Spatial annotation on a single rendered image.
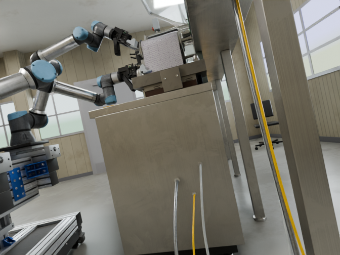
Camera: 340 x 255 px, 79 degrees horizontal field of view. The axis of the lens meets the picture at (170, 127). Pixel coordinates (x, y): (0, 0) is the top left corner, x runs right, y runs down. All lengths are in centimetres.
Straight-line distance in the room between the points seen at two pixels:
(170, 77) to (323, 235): 85
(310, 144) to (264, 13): 31
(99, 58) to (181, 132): 448
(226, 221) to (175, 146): 44
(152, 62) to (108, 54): 401
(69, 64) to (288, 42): 521
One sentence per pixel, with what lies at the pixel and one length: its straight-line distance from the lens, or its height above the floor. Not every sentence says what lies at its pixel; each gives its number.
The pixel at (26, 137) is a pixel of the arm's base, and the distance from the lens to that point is 169.
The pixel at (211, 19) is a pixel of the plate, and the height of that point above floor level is 114.
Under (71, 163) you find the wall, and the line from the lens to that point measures 538.
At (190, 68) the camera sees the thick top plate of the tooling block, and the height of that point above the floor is 100.
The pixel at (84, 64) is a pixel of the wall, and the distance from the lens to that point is 542.
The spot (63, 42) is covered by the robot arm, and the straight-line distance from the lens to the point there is 154.
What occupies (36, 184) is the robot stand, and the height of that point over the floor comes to 54.
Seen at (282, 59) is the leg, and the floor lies 83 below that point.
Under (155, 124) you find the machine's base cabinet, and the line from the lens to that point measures 105.
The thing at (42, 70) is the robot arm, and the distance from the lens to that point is 126.
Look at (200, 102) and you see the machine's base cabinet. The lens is 102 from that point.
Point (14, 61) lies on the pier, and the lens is 582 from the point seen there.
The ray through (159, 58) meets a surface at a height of 116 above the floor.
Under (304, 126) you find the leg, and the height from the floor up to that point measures 67.
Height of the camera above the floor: 73
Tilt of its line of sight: level
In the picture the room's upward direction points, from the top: 12 degrees counter-clockwise
